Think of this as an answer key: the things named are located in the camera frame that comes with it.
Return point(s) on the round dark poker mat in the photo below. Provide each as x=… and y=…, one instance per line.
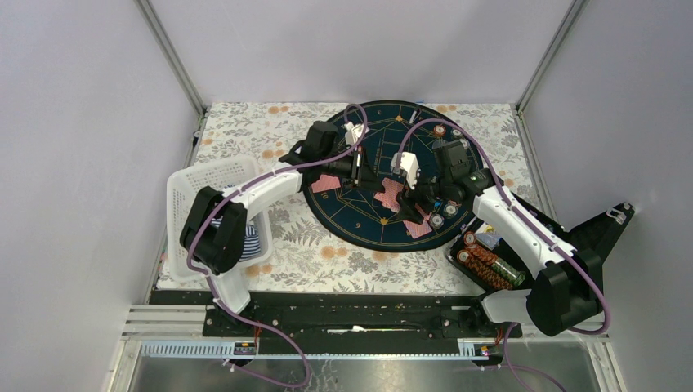
x=354, y=215

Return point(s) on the pink sponge block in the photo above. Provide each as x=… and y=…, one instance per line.
x=388, y=197

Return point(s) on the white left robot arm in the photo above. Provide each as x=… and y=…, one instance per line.
x=257, y=194

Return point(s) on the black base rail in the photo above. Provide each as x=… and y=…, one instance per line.
x=347, y=324

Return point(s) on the blue white striped cloth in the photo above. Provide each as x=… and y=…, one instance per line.
x=252, y=240

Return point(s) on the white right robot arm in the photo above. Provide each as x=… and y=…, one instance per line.
x=567, y=286

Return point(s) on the red card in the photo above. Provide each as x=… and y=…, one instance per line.
x=418, y=230
x=325, y=183

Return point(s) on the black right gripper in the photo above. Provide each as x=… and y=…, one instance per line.
x=407, y=200

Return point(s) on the playing card deck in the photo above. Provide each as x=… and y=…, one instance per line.
x=487, y=236

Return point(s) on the red chip rows in case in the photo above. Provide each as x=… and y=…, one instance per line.
x=490, y=268

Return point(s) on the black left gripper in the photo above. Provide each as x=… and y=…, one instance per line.
x=359, y=175

